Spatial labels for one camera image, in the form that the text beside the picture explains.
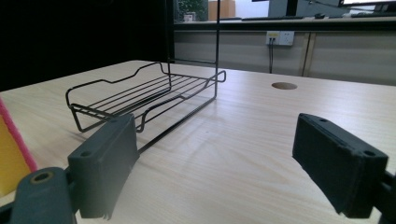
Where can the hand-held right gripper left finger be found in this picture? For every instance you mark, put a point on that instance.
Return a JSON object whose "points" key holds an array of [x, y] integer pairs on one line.
{"points": [[102, 161]]}

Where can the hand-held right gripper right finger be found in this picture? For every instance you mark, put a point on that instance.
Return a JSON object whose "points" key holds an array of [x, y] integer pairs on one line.
{"points": [[336, 165]]}

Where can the yellow and pink sponge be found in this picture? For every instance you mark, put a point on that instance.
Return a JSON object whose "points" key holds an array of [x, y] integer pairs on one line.
{"points": [[11, 158]]}

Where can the black computer mouse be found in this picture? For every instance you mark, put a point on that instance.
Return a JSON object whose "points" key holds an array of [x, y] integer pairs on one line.
{"points": [[319, 15]]}

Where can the green plant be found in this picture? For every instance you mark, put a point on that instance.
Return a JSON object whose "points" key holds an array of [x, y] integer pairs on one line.
{"points": [[193, 6]]}

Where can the brown cardboard box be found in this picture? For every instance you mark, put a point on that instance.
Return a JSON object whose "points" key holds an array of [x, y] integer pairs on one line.
{"points": [[225, 9]]}

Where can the white wall socket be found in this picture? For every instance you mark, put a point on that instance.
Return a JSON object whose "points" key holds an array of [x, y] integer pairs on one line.
{"points": [[280, 37]]}

